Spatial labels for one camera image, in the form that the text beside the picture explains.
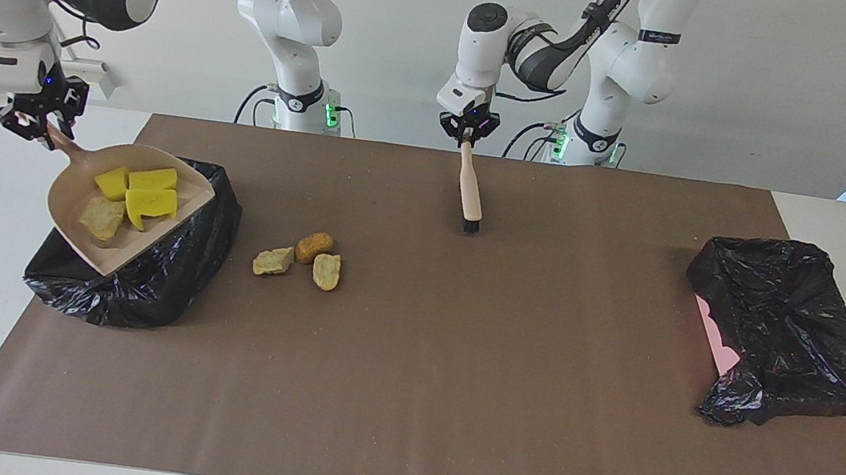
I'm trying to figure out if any beige plastic dustpan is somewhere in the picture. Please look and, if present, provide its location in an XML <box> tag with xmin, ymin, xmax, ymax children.
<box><xmin>28</xmin><ymin>123</ymin><xmax>223</xmax><ymax>290</ymax></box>

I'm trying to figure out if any beige hand brush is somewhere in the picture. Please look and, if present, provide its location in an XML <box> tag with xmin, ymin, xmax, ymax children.
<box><xmin>450</xmin><ymin>140</ymin><xmax>492</xmax><ymax>235</ymax></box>

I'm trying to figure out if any beige sponge piece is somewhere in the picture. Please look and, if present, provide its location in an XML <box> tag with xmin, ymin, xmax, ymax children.
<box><xmin>77</xmin><ymin>193</ymin><xmax>128</xmax><ymax>245</ymax></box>

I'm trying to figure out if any brown paper mat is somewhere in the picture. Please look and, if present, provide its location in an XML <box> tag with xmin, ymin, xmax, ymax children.
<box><xmin>0</xmin><ymin>95</ymin><xmax>846</xmax><ymax>475</ymax></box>

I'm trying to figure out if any white wall socket box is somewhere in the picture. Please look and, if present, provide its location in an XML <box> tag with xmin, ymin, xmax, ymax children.
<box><xmin>58</xmin><ymin>56</ymin><xmax>121</xmax><ymax>101</ymax></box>

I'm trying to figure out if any pink plastic bin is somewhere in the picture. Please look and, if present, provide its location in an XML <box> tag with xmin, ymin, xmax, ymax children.
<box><xmin>685</xmin><ymin>294</ymin><xmax>748</xmax><ymax>376</ymax></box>

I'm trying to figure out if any tan yellow sponge piece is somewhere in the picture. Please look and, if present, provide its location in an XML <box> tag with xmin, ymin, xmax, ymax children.
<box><xmin>309</xmin><ymin>251</ymin><xmax>344</xmax><ymax>293</ymax></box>

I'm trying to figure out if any orange brown sponge piece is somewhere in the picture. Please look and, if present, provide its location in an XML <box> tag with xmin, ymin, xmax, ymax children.
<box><xmin>293</xmin><ymin>228</ymin><xmax>336</xmax><ymax>268</ymax></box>

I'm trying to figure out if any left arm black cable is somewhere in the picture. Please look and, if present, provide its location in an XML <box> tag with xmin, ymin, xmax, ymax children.
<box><xmin>488</xmin><ymin>0</ymin><xmax>610</xmax><ymax>115</ymax></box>

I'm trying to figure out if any left black-bagged pink bin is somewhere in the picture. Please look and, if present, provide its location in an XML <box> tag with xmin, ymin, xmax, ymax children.
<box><xmin>669</xmin><ymin>228</ymin><xmax>846</xmax><ymax>442</ymax></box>

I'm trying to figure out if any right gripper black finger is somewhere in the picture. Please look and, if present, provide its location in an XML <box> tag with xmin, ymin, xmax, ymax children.
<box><xmin>52</xmin><ymin>107</ymin><xmax>81</xmax><ymax>139</ymax></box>
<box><xmin>15</xmin><ymin>119</ymin><xmax>52</xmax><ymax>149</ymax></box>

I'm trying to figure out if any greenish tan sponge piece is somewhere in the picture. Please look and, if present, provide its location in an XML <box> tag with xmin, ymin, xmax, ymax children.
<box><xmin>252</xmin><ymin>243</ymin><xmax>296</xmax><ymax>280</ymax></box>

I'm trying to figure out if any right black-bagged bin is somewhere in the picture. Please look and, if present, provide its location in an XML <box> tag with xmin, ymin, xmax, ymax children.
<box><xmin>18</xmin><ymin>140</ymin><xmax>248</xmax><ymax>342</ymax></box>

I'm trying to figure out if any black base cable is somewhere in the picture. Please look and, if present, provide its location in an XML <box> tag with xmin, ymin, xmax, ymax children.
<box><xmin>503</xmin><ymin>117</ymin><xmax>566</xmax><ymax>165</ymax></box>
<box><xmin>234</xmin><ymin>82</ymin><xmax>280</xmax><ymax>129</ymax></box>

